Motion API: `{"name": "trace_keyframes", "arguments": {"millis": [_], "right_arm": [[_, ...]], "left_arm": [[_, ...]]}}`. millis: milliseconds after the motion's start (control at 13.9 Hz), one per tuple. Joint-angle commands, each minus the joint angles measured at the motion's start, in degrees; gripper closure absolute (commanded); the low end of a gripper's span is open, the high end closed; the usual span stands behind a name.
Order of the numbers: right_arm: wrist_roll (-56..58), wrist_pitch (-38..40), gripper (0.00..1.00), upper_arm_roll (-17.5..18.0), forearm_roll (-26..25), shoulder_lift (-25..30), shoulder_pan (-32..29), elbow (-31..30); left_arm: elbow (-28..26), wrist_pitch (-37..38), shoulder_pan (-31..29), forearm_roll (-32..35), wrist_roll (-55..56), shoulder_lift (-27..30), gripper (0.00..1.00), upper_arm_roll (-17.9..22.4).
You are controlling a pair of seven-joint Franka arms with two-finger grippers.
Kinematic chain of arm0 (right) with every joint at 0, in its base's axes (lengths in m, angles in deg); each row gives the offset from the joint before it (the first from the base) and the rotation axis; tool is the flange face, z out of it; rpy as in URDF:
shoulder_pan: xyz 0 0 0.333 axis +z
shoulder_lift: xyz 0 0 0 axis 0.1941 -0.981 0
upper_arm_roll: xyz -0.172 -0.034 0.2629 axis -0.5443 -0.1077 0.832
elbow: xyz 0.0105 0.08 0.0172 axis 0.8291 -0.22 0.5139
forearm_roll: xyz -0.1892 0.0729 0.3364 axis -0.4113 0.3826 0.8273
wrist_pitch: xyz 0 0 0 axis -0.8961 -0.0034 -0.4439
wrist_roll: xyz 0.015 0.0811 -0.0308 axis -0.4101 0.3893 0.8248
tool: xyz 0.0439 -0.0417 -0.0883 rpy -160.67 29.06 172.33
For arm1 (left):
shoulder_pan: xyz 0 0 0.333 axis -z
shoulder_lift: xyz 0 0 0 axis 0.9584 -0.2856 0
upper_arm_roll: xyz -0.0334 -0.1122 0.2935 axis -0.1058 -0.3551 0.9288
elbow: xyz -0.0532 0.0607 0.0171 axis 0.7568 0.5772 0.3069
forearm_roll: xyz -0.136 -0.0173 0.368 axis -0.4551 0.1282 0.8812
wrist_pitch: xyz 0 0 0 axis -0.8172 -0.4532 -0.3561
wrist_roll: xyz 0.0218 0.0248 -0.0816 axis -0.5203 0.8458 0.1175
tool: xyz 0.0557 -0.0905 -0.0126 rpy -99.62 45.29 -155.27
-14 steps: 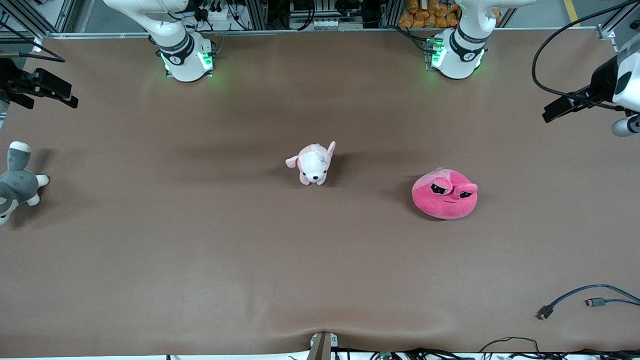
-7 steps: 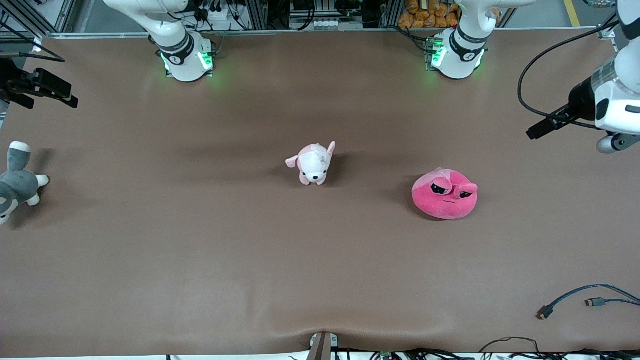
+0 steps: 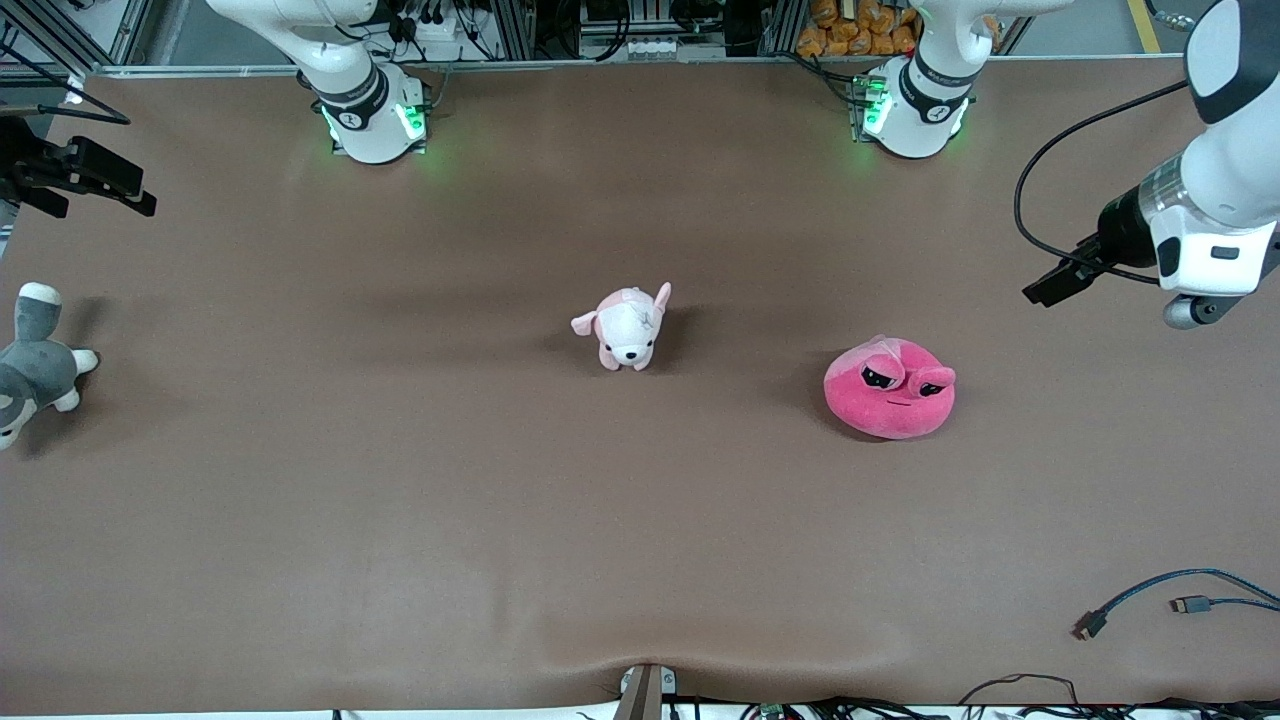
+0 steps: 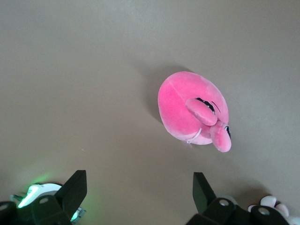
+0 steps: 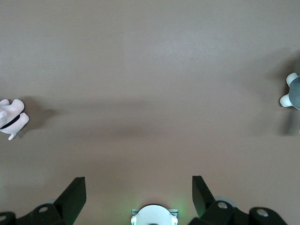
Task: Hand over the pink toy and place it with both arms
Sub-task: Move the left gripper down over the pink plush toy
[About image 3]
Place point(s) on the white power strip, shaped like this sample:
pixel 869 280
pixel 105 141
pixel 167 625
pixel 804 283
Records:
pixel 445 40

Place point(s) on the aluminium frame profile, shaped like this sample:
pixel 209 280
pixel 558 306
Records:
pixel 60 30

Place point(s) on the white terminal block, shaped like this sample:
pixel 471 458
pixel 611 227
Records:
pixel 630 47

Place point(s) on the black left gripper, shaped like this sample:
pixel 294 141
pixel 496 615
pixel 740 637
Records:
pixel 1121 229

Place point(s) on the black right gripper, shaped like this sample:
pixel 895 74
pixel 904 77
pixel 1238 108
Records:
pixel 22 160

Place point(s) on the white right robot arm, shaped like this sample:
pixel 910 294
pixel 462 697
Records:
pixel 365 120

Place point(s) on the aluminium table edge rail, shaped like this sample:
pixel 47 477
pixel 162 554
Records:
pixel 650 64

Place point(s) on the small pale pink dog plush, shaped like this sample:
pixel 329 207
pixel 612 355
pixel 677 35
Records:
pixel 625 330

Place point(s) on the round pink plush toy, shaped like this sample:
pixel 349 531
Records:
pixel 890 400

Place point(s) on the grey white husky plush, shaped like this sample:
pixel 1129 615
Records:
pixel 35 375

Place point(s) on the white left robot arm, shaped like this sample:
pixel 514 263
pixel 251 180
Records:
pixel 1230 180

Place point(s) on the orange plush toy pile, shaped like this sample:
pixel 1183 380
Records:
pixel 850 30

